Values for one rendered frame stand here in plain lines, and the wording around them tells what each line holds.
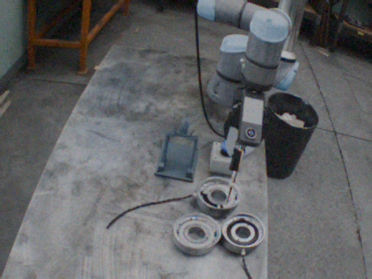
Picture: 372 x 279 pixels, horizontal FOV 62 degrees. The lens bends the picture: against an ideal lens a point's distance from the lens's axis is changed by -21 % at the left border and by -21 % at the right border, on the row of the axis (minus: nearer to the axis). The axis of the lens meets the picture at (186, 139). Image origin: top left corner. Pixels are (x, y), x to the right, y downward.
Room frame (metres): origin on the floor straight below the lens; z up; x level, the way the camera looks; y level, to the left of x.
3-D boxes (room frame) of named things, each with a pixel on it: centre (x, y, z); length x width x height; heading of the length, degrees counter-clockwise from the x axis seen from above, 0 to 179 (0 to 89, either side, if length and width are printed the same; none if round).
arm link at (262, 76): (0.68, -0.12, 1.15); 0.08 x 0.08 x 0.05
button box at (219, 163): (0.77, -0.11, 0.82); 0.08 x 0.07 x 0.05; 1
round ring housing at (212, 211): (0.62, -0.10, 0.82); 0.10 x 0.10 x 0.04
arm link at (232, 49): (1.11, -0.12, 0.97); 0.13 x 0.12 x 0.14; 73
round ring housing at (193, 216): (0.50, -0.06, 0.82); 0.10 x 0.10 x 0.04
